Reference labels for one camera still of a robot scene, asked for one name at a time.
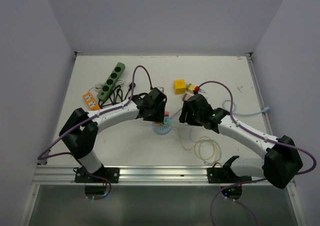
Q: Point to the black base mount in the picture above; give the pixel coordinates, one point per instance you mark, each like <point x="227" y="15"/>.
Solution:
<point x="224" y="175"/>
<point x="111" y="174"/>

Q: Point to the green power strip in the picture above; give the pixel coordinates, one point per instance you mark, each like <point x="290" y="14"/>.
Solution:
<point x="110" y="83"/>

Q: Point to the orange power strip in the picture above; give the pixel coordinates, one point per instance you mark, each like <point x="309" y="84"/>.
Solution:
<point x="91" y="101"/>

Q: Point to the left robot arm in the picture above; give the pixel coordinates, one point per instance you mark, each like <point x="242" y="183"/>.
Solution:
<point x="81" y="129"/>

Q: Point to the pink plug adapter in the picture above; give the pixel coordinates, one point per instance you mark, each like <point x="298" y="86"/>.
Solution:
<point x="186" y="96"/>

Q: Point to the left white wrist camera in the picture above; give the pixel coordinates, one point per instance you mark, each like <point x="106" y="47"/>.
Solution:
<point x="161" y="89"/>

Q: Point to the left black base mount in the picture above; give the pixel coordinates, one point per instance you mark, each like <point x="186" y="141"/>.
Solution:
<point x="111" y="174"/>

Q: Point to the pale yellow plug adapter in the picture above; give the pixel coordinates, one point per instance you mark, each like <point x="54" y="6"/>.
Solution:
<point x="190" y="88"/>

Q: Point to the aluminium rail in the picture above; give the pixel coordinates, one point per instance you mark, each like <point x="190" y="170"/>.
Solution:
<point x="128" y="176"/>

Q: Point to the small blue charger plug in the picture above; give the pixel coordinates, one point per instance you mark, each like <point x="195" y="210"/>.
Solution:
<point x="167" y="121"/>

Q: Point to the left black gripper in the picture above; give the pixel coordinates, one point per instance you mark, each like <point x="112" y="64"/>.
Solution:
<point x="159" y="116"/>

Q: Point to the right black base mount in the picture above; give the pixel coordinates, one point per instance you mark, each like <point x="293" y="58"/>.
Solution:
<point x="224" y="175"/>

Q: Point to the yellow cube socket adapter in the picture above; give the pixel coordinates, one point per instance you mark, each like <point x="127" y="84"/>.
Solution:
<point x="179" y="86"/>

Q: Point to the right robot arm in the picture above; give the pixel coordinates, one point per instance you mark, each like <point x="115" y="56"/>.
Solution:
<point x="278" y="160"/>

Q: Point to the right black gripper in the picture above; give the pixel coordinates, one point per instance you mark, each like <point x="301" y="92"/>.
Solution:
<point x="186" y="108"/>

